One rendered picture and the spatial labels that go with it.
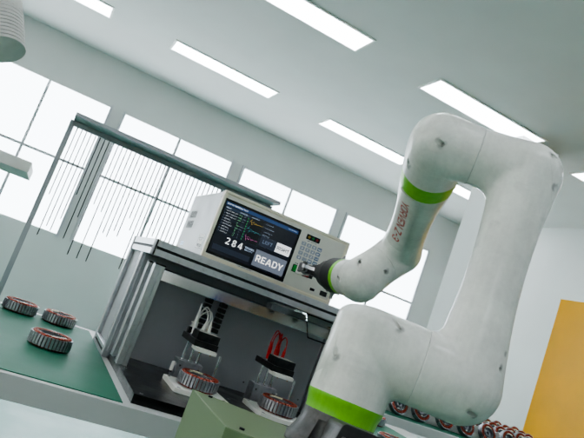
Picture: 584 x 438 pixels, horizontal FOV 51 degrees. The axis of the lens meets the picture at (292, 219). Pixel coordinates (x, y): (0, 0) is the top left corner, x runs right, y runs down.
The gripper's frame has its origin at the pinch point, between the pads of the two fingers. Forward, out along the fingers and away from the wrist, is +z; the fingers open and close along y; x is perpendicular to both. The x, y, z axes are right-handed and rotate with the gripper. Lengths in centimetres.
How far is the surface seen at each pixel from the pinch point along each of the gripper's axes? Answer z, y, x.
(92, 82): 633, -79, 170
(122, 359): 2, -40, -40
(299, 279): 5.8, 2.4, -2.7
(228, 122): 633, 99, 201
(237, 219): 5.8, -22.5, 7.0
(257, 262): 5.7, -12.1, -2.4
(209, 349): -2.7, -19.1, -30.0
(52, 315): 51, -57, -41
